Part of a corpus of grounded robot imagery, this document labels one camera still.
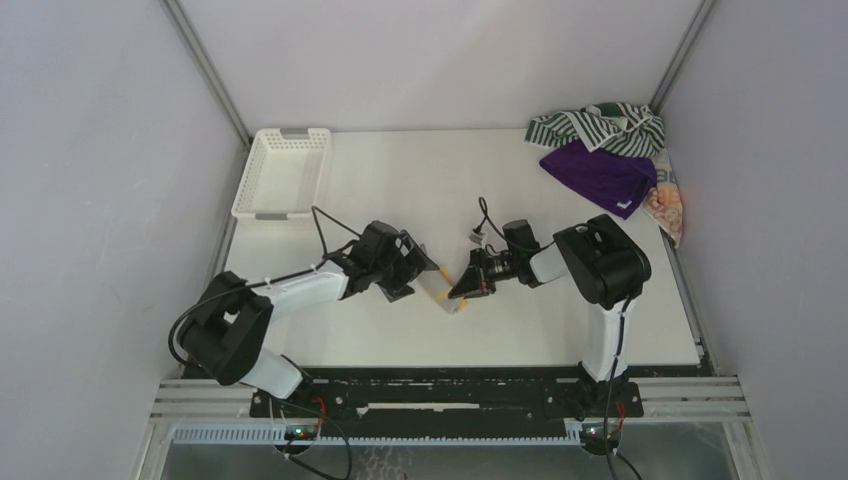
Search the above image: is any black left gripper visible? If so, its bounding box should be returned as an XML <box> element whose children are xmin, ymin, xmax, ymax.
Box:
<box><xmin>371</xmin><ymin>232</ymin><xmax>438</xmax><ymax>303</ymax></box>

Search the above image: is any yellow grey patterned towel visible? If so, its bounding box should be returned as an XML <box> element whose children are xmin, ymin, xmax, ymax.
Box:
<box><xmin>417</xmin><ymin>267</ymin><xmax>468</xmax><ymax>315</ymax></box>

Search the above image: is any purple towel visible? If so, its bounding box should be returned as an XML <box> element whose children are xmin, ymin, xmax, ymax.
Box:
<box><xmin>539</xmin><ymin>140</ymin><xmax>657</xmax><ymax>220</ymax></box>

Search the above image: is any white plastic basket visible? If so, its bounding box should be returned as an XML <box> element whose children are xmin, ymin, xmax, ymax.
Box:
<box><xmin>231</xmin><ymin>128</ymin><xmax>332</xmax><ymax>225</ymax></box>

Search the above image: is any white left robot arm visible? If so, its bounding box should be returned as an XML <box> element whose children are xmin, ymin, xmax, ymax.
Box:
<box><xmin>169</xmin><ymin>221</ymin><xmax>439</xmax><ymax>417</ymax></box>

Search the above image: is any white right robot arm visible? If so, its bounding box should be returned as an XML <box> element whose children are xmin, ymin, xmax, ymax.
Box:
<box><xmin>446</xmin><ymin>214</ymin><xmax>652</xmax><ymax>416</ymax></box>

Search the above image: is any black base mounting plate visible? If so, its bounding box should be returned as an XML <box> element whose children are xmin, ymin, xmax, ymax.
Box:
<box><xmin>249</xmin><ymin>366</ymin><xmax>645</xmax><ymax>438</ymax></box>

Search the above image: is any cream bear print towel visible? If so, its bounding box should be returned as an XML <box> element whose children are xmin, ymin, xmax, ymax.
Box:
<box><xmin>642</xmin><ymin>149</ymin><xmax>684</xmax><ymax>248</ymax></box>

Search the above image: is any green white striped towel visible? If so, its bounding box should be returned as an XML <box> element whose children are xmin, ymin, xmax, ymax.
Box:
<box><xmin>524</xmin><ymin>102</ymin><xmax>666</xmax><ymax>158</ymax></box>

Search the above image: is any right controller board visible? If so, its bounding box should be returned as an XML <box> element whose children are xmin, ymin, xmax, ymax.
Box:
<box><xmin>580</xmin><ymin>426</ymin><xmax>622</xmax><ymax>456</ymax></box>

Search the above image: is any controller board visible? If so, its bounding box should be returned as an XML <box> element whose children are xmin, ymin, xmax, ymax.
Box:
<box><xmin>284</xmin><ymin>426</ymin><xmax>320</xmax><ymax>443</ymax></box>
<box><xmin>580</xmin><ymin>426</ymin><xmax>622</xmax><ymax>456</ymax></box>

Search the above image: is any left controller board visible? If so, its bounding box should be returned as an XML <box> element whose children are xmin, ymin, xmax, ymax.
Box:
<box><xmin>284</xmin><ymin>426</ymin><xmax>320</xmax><ymax>443</ymax></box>

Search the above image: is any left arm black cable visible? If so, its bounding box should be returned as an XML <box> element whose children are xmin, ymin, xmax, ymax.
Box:
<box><xmin>167</xmin><ymin>205</ymin><xmax>362</xmax><ymax>364</ymax></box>

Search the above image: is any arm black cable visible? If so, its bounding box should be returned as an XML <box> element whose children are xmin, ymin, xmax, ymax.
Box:
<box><xmin>167</xmin><ymin>205</ymin><xmax>362</xmax><ymax>364</ymax></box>
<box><xmin>468</xmin><ymin>196</ymin><xmax>631</xmax><ymax>439</ymax></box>

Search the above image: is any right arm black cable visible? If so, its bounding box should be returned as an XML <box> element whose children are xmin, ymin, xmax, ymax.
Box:
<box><xmin>468</xmin><ymin>196</ymin><xmax>631</xmax><ymax>439</ymax></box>

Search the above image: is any white slotted cable duct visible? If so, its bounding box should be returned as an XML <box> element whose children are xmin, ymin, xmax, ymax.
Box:
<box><xmin>171</xmin><ymin>424</ymin><xmax>581</xmax><ymax>446</ymax></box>

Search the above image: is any aluminium corner post left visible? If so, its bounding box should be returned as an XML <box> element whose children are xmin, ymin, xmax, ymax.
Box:
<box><xmin>159</xmin><ymin>0</ymin><xmax>253</xmax><ymax>150</ymax></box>

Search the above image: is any aluminium corner post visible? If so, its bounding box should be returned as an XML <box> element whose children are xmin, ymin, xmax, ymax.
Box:
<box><xmin>159</xmin><ymin>0</ymin><xmax>253</xmax><ymax>150</ymax></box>
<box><xmin>650</xmin><ymin>0</ymin><xmax>719</xmax><ymax>114</ymax></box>

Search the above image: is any aluminium corner post right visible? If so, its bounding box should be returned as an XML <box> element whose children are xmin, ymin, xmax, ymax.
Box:
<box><xmin>650</xmin><ymin>0</ymin><xmax>719</xmax><ymax>114</ymax></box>

